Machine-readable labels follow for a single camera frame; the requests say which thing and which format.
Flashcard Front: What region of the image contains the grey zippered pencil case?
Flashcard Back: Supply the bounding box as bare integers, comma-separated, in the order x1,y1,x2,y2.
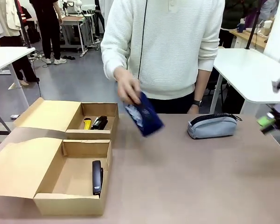
187,112,243,140

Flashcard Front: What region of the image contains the navy blue tissue packet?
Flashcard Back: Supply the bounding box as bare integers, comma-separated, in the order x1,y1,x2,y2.
124,91,164,138

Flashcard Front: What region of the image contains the small black stapler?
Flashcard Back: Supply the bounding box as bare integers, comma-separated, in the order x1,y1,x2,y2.
93,116,108,130

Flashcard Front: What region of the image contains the long black stapler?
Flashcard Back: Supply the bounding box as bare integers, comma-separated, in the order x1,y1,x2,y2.
91,160,104,196

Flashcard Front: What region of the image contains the small cardboard box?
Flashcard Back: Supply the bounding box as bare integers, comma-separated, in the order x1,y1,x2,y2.
13,97,119,140

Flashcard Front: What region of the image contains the large cardboard box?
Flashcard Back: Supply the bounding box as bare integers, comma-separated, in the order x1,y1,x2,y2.
0,137,113,217

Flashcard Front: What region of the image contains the person's left forearm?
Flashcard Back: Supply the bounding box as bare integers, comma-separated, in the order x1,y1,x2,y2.
193,69,212,103

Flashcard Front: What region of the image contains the person's right forearm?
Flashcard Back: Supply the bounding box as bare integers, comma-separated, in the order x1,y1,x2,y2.
100,44,131,81

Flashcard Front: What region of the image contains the person's right hand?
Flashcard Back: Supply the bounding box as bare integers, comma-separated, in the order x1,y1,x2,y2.
113,67,142,105

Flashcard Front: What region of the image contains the white desk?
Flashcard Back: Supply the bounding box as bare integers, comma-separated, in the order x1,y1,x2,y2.
210,48,280,115
0,46,36,108

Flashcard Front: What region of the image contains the white cylinder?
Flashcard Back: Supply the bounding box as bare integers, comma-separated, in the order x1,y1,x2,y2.
263,20,273,36

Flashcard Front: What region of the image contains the black stand pole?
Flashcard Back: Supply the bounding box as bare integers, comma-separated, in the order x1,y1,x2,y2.
245,0,266,50

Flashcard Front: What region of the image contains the person in purple top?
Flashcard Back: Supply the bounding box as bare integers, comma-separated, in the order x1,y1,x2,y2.
244,0,262,28

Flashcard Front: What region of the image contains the person in grey top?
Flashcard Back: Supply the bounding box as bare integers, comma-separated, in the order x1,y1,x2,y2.
259,0,280,21

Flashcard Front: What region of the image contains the person in dark green jacket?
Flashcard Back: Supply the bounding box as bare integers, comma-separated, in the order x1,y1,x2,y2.
219,0,249,49

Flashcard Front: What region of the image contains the person in white sweater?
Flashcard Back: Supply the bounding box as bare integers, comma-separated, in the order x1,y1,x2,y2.
100,0,226,115

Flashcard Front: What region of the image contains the person in dark trousers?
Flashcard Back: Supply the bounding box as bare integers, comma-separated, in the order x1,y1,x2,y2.
94,0,106,45

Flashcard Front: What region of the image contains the grey workbench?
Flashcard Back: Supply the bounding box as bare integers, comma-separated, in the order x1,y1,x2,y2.
59,14,95,58

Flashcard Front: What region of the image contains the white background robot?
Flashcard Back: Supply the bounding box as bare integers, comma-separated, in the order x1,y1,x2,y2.
62,0,84,14

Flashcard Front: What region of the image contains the person in black clothes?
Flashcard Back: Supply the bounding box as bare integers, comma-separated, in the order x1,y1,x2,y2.
29,0,67,65

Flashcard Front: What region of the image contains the black tripod pole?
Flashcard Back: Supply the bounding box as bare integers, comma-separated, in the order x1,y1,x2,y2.
14,0,37,49

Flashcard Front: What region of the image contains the person in beige coat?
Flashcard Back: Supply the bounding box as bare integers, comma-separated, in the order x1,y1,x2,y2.
0,0,40,86

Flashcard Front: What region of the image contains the black cord on sweater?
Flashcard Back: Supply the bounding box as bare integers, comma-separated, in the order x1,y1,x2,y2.
138,0,147,79

